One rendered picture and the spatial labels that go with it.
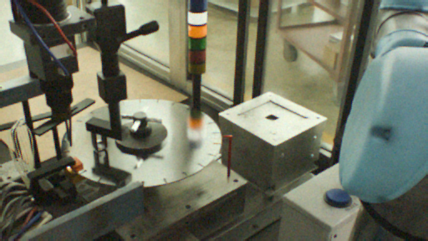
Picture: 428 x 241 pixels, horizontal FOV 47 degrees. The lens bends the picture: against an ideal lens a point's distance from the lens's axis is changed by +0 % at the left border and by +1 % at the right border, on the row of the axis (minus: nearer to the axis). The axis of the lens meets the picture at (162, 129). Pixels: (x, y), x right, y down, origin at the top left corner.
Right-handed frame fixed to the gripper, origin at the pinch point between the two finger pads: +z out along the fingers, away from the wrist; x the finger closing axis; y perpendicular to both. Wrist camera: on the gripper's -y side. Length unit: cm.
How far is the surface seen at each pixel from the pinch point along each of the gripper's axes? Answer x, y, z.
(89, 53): 122, 9, 16
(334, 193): 0.5, -6.5, 0.6
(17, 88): 54, -44, -13
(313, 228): -0.5, -13.1, 4.7
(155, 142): 29.0, -26.4, -4.6
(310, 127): 18.8, 9.7, 1.4
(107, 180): 25.7, -39.8, -3.7
